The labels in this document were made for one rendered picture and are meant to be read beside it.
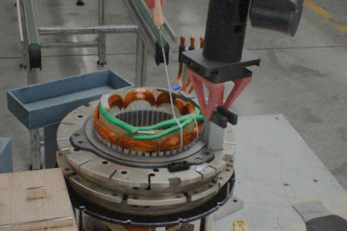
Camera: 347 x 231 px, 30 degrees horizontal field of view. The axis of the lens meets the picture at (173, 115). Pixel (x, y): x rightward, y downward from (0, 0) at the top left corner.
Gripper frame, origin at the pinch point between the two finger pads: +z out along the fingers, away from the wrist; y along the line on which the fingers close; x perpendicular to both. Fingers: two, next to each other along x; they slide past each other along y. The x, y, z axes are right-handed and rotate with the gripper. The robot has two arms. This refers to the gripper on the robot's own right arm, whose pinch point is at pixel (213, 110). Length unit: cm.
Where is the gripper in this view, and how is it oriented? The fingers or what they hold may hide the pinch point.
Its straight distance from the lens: 99.3
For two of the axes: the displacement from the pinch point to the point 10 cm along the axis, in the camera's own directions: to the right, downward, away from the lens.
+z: -1.0, 8.8, 4.6
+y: 8.1, -2.0, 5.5
